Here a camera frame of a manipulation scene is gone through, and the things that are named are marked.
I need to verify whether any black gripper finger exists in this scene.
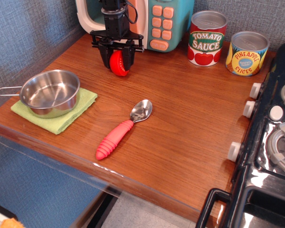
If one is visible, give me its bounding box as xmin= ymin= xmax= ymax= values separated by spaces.
xmin=98 ymin=43 xmax=114 ymax=69
xmin=122 ymin=47 xmax=135 ymax=71

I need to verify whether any pineapple slices can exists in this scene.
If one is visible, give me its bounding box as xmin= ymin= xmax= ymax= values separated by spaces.
xmin=226 ymin=31 xmax=270 ymax=76

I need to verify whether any teal toy microwave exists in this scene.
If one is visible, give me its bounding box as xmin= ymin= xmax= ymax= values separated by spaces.
xmin=75 ymin=0 xmax=194 ymax=52

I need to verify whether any red toy tomato half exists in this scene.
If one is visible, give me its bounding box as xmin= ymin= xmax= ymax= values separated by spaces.
xmin=109 ymin=50 xmax=129 ymax=76

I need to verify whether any tomato sauce can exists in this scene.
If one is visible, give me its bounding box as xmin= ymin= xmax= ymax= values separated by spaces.
xmin=187 ymin=10 xmax=228 ymax=67

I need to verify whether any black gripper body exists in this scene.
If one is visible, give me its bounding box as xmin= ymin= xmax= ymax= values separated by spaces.
xmin=90 ymin=8 xmax=144 ymax=52

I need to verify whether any spoon with red handle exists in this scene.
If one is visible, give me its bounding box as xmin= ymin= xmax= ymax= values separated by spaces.
xmin=95 ymin=99 xmax=153 ymax=160

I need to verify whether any black toy stove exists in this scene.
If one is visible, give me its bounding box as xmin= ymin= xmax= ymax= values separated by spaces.
xmin=196 ymin=43 xmax=285 ymax=228

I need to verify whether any orange fuzzy object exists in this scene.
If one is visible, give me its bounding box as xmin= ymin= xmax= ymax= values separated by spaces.
xmin=0 ymin=218 xmax=24 ymax=228

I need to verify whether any stainless steel pan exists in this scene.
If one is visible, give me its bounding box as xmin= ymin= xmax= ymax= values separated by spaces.
xmin=0 ymin=69 xmax=80 ymax=119

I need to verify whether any green folded cloth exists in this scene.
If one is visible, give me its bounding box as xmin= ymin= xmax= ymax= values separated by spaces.
xmin=10 ymin=88 xmax=98 ymax=135

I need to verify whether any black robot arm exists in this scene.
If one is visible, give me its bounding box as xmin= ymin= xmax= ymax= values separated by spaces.
xmin=90 ymin=0 xmax=144 ymax=76

